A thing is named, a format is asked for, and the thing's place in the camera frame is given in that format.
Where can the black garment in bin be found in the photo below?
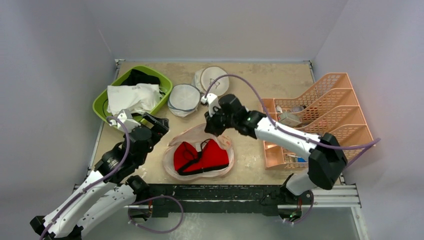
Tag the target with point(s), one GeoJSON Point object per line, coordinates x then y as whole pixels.
{"type": "Point", "coordinates": [138, 77]}

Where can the grey box in organizer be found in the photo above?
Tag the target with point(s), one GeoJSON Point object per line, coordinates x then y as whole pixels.
{"type": "Point", "coordinates": [289, 119]}

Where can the floral mesh laundry bag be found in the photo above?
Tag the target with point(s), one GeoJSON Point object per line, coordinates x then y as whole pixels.
{"type": "Point", "coordinates": [195, 136]}

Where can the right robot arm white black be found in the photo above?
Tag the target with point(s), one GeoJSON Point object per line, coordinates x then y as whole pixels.
{"type": "Point", "coordinates": [323, 154]}

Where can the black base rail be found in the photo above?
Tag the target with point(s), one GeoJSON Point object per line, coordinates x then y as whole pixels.
{"type": "Point", "coordinates": [160, 199]}

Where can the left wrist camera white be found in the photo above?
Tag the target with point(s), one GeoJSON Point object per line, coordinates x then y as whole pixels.
{"type": "Point", "coordinates": [123, 121]}

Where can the orange plastic file organizer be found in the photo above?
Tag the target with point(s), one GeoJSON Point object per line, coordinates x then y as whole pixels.
{"type": "Point", "coordinates": [329, 106]}

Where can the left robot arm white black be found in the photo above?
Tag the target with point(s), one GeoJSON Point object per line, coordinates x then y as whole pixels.
{"type": "Point", "coordinates": [110, 186]}

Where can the green plastic bin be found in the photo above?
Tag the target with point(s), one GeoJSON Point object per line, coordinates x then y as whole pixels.
{"type": "Point", "coordinates": [99, 105]}

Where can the white round mesh laundry bag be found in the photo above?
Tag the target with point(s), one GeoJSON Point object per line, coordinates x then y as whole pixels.
{"type": "Point", "coordinates": [183, 100]}

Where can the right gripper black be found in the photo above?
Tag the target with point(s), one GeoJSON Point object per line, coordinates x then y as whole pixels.
{"type": "Point", "coordinates": [214, 122]}

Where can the beige glasses print laundry bag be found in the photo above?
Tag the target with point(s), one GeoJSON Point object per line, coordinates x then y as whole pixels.
{"type": "Point", "coordinates": [205, 77]}

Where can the red bra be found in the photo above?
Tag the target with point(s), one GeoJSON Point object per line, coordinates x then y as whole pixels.
{"type": "Point", "coordinates": [188, 160]}

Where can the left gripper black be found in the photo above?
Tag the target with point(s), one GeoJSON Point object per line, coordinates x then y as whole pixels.
{"type": "Point", "coordinates": [160, 127]}

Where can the white cloth in bin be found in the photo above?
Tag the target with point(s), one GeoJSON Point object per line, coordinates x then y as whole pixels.
{"type": "Point", "coordinates": [139, 98]}

